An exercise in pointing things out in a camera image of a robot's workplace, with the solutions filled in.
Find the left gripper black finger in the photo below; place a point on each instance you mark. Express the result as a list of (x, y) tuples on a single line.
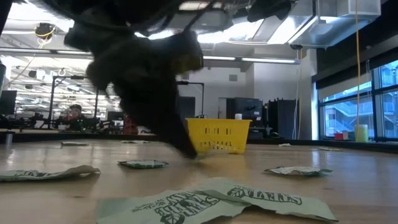
[(149, 121), (177, 124)]

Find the white green sweetener packet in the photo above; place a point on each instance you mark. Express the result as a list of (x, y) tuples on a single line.
[(329, 149), (135, 142), (284, 145)]

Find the Stevia sweetener packet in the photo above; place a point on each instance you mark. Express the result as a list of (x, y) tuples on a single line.
[(273, 199), (171, 207), (46, 173)]

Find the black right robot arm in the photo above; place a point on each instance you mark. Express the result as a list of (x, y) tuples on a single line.
[(267, 9)]

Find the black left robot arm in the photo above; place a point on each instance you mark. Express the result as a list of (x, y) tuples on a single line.
[(93, 12)]

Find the red object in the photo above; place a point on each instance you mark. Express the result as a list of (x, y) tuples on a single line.
[(130, 127)]

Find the black pole stand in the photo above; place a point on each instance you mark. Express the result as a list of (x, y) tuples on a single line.
[(202, 99)]

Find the yellow plastic slotted basket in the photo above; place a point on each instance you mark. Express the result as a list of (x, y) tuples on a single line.
[(224, 133)]

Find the small white cup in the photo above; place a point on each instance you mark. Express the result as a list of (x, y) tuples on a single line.
[(238, 116)]

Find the person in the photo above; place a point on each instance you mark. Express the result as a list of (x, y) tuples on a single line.
[(76, 119)]

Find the black equipment cabinet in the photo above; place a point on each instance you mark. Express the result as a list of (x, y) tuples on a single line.
[(248, 109)]

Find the tall black panel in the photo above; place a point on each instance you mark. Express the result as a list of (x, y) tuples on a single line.
[(283, 118)]

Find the ceiling light bar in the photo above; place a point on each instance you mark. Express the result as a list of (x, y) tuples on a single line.
[(267, 60), (37, 51)]

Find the black computer monitor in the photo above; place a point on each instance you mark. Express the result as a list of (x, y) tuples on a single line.
[(7, 102)]

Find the small red box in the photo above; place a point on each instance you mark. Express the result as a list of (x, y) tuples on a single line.
[(339, 136)]

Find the yellow-green cylinder container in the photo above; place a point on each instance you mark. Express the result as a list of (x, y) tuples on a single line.
[(361, 133)]

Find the black aluminium table frame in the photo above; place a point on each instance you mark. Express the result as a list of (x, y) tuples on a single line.
[(93, 136)]

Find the black metal stand frame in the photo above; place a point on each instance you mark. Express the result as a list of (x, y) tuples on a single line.
[(53, 99)]

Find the metal ceiling air duct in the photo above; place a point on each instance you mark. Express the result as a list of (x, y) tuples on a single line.
[(335, 25)]

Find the window with black frame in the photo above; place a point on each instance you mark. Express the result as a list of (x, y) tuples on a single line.
[(374, 109)]

